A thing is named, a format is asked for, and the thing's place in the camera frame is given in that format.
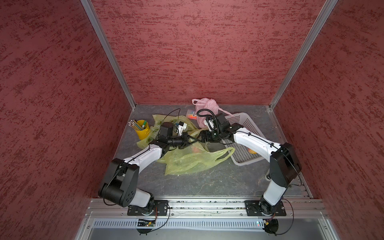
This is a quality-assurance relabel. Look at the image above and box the aluminium front rail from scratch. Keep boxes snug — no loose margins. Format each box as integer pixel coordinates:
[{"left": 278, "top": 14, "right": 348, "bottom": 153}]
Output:
[{"left": 85, "top": 197, "right": 329, "bottom": 219}]

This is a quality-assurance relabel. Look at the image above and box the pink plastic bag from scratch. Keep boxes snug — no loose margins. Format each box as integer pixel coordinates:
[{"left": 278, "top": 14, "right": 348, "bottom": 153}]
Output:
[{"left": 192, "top": 98, "right": 233, "bottom": 129}]

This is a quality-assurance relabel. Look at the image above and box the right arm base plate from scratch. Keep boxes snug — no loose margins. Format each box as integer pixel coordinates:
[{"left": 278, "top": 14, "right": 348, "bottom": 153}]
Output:
[{"left": 244, "top": 200, "right": 287, "bottom": 218}]

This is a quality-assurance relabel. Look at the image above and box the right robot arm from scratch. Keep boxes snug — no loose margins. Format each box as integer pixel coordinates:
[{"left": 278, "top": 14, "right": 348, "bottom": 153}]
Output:
[{"left": 197, "top": 109, "right": 301, "bottom": 216}]

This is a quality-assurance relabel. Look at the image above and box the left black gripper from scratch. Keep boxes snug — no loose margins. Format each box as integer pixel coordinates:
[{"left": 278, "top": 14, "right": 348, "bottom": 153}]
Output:
[{"left": 168, "top": 132, "right": 198, "bottom": 149}]

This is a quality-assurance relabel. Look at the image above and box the right aluminium corner post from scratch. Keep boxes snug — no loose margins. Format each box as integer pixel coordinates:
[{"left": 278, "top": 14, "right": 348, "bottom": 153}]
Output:
[{"left": 269, "top": 0, "right": 338, "bottom": 112}]

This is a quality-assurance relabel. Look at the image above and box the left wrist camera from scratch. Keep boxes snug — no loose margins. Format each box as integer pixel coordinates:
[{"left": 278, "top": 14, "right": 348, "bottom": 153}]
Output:
[{"left": 176, "top": 122, "right": 188, "bottom": 136}]

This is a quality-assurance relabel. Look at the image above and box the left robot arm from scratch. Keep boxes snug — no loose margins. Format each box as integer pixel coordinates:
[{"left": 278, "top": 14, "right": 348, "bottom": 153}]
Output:
[{"left": 98, "top": 122, "right": 198, "bottom": 215}]

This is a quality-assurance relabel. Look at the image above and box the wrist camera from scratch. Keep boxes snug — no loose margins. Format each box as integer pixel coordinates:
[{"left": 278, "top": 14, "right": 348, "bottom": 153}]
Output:
[
  {"left": 204, "top": 115, "right": 217, "bottom": 131},
  {"left": 176, "top": 122, "right": 188, "bottom": 136}
]

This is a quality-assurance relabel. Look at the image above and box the orange yellow peach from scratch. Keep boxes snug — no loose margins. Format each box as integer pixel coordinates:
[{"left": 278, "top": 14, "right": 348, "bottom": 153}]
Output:
[{"left": 248, "top": 149, "right": 257, "bottom": 155}]

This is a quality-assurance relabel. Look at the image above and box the yellow pencil cup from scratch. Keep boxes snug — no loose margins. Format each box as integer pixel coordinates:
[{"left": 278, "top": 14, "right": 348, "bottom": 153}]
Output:
[{"left": 128, "top": 120, "right": 151, "bottom": 140}]

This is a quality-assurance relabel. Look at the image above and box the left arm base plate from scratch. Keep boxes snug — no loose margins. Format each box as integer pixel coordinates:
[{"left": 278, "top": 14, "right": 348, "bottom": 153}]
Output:
[{"left": 127, "top": 200, "right": 170, "bottom": 217}]

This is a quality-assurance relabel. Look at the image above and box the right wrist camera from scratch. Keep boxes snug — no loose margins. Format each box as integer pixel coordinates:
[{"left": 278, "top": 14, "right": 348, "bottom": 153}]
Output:
[{"left": 204, "top": 115, "right": 217, "bottom": 131}]

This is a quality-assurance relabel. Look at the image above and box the aluminium corner post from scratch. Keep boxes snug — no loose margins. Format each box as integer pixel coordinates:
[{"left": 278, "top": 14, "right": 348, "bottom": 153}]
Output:
[
  {"left": 269, "top": 0, "right": 338, "bottom": 112},
  {"left": 81, "top": 0, "right": 137, "bottom": 110}
]

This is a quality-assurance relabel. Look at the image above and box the crayon box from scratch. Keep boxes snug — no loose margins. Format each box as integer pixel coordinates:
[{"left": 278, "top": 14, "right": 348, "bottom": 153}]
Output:
[{"left": 186, "top": 109, "right": 197, "bottom": 120}]

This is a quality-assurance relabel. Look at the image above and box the green plastic bag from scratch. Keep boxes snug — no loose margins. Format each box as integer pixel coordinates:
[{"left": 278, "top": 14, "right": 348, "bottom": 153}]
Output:
[{"left": 137, "top": 115, "right": 235, "bottom": 176}]

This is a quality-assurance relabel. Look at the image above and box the white plastic basket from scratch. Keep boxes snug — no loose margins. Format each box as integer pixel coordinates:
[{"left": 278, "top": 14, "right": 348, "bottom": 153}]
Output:
[{"left": 223, "top": 113, "right": 265, "bottom": 166}]

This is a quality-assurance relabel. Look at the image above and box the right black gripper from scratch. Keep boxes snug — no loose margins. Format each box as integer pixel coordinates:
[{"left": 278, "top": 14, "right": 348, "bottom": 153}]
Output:
[{"left": 196, "top": 127, "right": 224, "bottom": 143}]

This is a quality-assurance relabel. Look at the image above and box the left aluminium corner post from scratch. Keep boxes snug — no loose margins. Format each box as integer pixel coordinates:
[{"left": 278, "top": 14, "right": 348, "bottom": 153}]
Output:
[{"left": 81, "top": 0, "right": 137, "bottom": 110}]

